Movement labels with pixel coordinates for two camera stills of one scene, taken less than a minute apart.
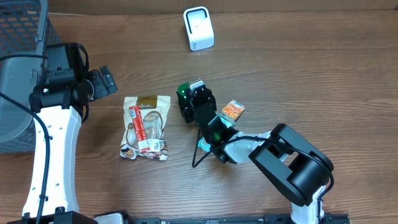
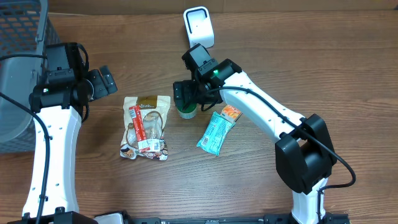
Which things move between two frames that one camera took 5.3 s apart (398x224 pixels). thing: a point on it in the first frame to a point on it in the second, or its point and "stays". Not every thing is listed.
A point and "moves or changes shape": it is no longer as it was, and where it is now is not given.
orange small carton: x=234 y=110 stays
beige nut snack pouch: x=154 y=111 stays
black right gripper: x=186 y=107 to x=188 y=88
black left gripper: x=100 y=89 stays
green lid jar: x=181 y=88 moves or changes shape
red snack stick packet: x=143 y=143 stays
